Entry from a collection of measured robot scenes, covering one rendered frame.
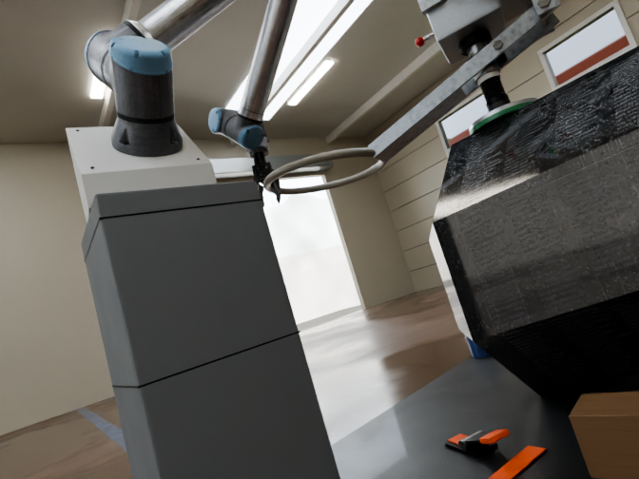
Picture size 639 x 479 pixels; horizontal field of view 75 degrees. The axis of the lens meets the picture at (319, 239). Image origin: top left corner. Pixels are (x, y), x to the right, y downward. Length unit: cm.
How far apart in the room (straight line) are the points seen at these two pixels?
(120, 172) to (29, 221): 627
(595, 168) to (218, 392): 97
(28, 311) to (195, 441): 622
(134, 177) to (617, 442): 118
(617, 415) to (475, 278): 44
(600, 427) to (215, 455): 76
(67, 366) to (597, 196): 671
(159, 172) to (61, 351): 601
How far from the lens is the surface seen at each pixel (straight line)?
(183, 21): 144
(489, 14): 151
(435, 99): 149
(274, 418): 108
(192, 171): 120
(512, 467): 113
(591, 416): 100
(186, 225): 105
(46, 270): 723
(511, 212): 115
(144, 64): 120
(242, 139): 147
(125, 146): 126
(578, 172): 111
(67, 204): 752
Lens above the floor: 49
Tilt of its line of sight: 8 degrees up
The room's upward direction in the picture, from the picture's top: 17 degrees counter-clockwise
